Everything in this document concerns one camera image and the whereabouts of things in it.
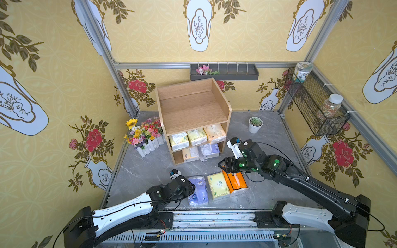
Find black wire wall basket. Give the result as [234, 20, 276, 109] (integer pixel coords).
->
[285, 68, 350, 136]

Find wooden three-tier shelf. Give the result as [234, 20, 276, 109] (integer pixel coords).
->
[155, 78, 232, 165]

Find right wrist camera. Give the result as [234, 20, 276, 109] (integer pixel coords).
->
[226, 137, 243, 159]

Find beige orange tissue pack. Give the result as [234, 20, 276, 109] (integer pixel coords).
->
[203, 124, 226, 144]

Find grey wall tray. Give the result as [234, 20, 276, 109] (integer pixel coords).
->
[190, 63, 259, 81]

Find pink flowers in tray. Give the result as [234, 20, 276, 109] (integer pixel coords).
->
[196, 65, 220, 75]

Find metal base rail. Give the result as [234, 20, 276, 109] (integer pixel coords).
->
[102, 210, 325, 248]

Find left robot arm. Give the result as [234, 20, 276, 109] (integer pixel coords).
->
[63, 175, 195, 248]

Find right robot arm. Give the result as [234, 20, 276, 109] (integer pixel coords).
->
[218, 138, 371, 248]

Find patterned jar white lid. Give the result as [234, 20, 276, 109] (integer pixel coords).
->
[292, 62, 313, 83]

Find white picket fence planter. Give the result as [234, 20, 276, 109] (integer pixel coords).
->
[135, 134, 166, 158]

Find purple tissue pack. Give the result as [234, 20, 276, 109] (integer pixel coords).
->
[188, 176, 209, 207]

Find artificial flower bouquet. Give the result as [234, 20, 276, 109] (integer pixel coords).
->
[124, 116, 163, 147]

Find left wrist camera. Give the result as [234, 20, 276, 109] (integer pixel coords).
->
[170, 169, 182, 180]

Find white green tissue pack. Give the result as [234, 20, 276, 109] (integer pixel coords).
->
[169, 132, 190, 151]

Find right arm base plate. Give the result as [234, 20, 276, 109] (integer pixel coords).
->
[253, 201, 289, 228]

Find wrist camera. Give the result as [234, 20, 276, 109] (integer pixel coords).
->
[170, 169, 182, 180]
[226, 137, 243, 159]

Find pale yellow tissue pack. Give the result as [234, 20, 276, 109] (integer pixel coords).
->
[187, 128, 207, 146]

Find beige tissue pack bottom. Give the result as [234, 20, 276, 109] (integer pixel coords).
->
[182, 147, 200, 163]

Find lavender tissue pack bottom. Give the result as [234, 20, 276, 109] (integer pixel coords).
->
[199, 144, 220, 161]

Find glass jar white lid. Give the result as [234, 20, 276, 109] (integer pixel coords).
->
[316, 94, 344, 120]

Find small potted cactus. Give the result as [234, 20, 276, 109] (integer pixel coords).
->
[248, 117, 263, 134]

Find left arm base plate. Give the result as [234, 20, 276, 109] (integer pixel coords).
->
[152, 211, 174, 229]

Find yellow green tissue pack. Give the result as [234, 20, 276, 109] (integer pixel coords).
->
[207, 172, 231, 200]

